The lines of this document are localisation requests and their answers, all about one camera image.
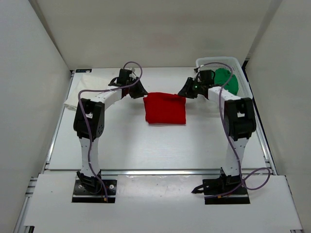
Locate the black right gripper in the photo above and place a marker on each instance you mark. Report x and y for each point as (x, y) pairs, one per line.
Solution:
(187, 92)

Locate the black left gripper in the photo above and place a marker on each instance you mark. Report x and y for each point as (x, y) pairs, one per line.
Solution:
(140, 91)

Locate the red t shirt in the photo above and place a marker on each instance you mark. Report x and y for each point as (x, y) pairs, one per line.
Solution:
(165, 108)

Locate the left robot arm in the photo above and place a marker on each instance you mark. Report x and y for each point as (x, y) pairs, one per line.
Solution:
(89, 123)

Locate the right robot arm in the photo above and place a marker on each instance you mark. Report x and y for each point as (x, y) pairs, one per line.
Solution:
(237, 116)

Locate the white plastic basket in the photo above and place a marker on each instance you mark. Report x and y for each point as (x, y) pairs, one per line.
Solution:
(223, 67)

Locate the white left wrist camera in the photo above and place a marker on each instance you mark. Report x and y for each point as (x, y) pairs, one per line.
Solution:
(133, 75)

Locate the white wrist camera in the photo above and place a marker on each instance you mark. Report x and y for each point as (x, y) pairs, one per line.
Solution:
(133, 75)
(197, 71)

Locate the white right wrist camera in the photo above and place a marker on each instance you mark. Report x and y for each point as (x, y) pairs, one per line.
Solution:
(197, 71)

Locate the aluminium frame rail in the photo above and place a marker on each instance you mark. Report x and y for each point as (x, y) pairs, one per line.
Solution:
(160, 172)

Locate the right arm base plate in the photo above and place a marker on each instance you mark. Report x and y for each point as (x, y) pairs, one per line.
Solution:
(216, 192)

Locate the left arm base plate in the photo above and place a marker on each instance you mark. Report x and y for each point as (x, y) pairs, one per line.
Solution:
(82, 195)

